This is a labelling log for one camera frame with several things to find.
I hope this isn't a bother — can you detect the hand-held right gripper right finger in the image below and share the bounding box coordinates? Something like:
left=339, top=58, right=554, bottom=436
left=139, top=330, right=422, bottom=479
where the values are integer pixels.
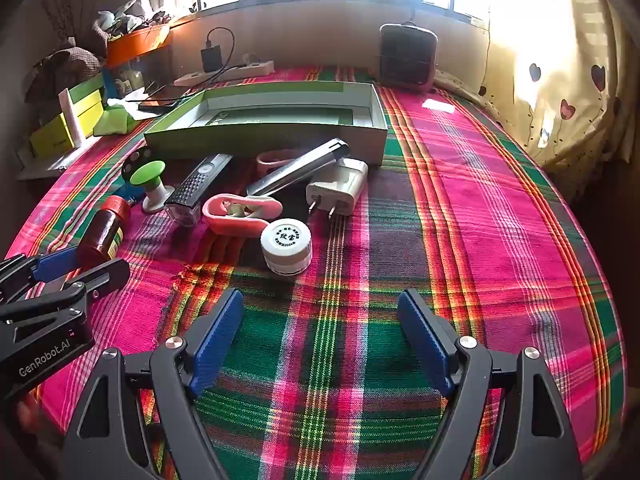
left=397, top=288, right=583, bottom=480

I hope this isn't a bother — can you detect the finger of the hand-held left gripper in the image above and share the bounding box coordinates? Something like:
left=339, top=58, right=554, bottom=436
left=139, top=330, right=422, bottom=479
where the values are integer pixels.
left=47, top=258, right=132, bottom=295
left=0, top=253, right=82, bottom=288

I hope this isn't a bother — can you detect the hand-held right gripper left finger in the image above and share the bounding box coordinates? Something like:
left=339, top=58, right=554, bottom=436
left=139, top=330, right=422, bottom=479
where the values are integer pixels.
left=62, top=287, right=246, bottom=480

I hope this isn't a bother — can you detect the brown bottle with red cap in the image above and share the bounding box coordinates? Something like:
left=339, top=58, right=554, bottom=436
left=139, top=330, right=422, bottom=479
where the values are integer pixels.
left=77, top=195, right=132, bottom=261

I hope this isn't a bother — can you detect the blue plastic case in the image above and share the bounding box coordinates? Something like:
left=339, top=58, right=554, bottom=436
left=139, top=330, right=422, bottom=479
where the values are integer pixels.
left=117, top=185, right=146, bottom=207

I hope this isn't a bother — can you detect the green-capped white spool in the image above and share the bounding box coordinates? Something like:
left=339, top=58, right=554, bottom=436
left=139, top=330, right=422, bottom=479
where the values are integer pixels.
left=129, top=161, right=176, bottom=215

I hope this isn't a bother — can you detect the black fob with white buttons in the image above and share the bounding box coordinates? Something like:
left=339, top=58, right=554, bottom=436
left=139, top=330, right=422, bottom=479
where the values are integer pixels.
left=121, top=147, right=151, bottom=181

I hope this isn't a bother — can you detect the small white jar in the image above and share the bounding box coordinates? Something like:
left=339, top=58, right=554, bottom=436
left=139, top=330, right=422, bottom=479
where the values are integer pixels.
left=260, top=218, right=313, bottom=276

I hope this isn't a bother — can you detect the pink and white cable winder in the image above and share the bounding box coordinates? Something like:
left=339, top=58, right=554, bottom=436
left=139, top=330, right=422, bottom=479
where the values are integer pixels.
left=202, top=193, right=284, bottom=236

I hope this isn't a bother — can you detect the white charger plug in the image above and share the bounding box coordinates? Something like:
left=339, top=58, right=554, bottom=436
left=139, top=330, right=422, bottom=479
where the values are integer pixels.
left=306, top=157, right=369, bottom=220

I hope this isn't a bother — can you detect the pink ring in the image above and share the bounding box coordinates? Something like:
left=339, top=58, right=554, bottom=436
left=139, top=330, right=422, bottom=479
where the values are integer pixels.
left=256, top=150, right=301, bottom=177

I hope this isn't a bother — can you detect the dark metallic rectangular bar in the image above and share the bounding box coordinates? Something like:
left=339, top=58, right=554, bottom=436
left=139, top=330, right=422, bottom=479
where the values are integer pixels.
left=246, top=138, right=351, bottom=197

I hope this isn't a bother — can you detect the green cardboard box tray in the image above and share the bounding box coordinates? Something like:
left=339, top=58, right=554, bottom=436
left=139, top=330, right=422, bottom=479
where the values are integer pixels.
left=143, top=81, right=389, bottom=167

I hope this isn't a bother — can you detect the plaid blanket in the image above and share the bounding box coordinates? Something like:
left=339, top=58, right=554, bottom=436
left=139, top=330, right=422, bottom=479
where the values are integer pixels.
left=5, top=65, right=626, bottom=480

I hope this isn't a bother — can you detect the yellow-green box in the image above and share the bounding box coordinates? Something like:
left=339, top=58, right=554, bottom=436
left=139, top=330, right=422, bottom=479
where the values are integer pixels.
left=29, top=72, right=108, bottom=158

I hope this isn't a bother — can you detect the green tissue pack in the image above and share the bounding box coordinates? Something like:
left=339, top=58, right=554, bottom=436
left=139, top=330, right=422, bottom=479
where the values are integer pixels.
left=92, top=102, right=143, bottom=137

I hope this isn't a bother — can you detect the white paper sheet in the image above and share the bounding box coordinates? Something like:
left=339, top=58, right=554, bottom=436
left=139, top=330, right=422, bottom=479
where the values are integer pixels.
left=107, top=92, right=151, bottom=112

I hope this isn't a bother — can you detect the black smartphone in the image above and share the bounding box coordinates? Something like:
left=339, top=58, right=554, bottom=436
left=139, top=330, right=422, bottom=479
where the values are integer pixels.
left=137, top=85, right=193, bottom=113

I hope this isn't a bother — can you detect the brown checked bag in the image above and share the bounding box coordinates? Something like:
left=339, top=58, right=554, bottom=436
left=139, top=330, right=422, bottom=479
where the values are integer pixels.
left=25, top=37, right=103, bottom=103

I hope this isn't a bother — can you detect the orange shelf with items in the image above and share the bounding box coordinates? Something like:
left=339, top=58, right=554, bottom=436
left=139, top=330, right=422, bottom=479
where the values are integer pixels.
left=94, top=0, right=173, bottom=41

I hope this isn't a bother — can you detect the small grey heater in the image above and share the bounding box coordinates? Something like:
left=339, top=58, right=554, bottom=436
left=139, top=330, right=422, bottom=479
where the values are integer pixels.
left=378, top=22, right=438, bottom=92

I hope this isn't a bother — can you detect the cream curtain with hearts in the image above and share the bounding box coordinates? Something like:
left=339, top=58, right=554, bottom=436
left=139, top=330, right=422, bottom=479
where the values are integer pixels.
left=482, top=0, right=626, bottom=201

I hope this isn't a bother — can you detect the black charging cable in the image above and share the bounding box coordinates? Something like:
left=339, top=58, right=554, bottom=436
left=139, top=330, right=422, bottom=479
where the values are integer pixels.
left=140, top=26, right=251, bottom=106

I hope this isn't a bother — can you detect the black strap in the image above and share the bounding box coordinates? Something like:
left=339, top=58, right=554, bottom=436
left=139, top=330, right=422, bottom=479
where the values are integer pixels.
left=409, top=0, right=434, bottom=26

